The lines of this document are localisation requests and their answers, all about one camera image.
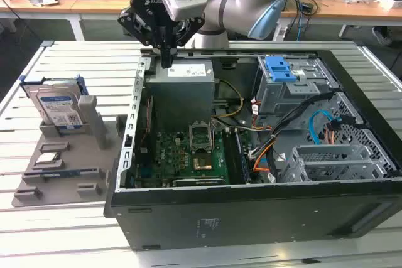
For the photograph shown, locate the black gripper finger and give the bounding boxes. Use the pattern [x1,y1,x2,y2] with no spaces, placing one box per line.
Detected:
[167,16,205,68]
[117,7,168,68]

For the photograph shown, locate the hard disk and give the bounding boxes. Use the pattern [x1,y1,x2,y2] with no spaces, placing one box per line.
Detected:
[19,74,90,131]

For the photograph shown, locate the metal disk bay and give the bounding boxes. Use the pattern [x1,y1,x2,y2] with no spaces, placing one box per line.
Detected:
[280,144,394,183]

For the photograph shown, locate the grey power supply unit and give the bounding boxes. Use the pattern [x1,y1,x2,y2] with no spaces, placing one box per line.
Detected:
[144,59,216,124]

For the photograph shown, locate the metal socket cover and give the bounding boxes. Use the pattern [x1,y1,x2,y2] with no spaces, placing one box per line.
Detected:
[188,119,215,153]

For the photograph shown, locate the blue drive latch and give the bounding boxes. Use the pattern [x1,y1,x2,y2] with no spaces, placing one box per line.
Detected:
[264,56,298,83]

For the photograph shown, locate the grey metal drive cage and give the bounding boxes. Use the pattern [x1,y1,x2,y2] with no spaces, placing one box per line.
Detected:
[254,55,340,124]

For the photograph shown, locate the green motherboard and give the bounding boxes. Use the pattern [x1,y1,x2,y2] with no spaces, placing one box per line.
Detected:
[134,120,252,188]

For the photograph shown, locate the CPU socket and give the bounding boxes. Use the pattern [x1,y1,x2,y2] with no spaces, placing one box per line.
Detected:
[192,154,214,172]

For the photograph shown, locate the black RAM slot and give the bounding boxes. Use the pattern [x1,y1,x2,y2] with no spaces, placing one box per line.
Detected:
[222,129,240,185]

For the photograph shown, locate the installed RAM stick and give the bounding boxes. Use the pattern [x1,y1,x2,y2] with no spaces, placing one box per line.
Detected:
[235,131,252,184]

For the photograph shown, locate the grey parts rack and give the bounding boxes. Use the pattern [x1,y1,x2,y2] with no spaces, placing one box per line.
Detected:
[11,94,129,208]

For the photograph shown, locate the silver CPU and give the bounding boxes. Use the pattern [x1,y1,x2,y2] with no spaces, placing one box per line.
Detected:
[34,152,62,166]

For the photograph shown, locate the RAM stick with blue label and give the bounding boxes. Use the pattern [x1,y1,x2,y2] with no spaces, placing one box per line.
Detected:
[40,169,82,179]

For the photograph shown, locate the black PC case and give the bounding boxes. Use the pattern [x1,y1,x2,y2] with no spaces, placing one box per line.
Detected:
[103,47,402,252]

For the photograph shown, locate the yellow wires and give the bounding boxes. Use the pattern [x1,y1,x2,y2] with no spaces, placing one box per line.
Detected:
[213,78,244,119]

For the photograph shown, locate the black cable bundle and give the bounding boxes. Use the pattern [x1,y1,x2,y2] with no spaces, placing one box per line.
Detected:
[250,91,334,156]

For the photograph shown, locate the orange wire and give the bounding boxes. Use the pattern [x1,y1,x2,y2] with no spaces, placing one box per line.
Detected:
[252,135,278,174]

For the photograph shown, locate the blue wire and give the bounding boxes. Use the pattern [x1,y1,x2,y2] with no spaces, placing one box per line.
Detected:
[308,109,342,147]

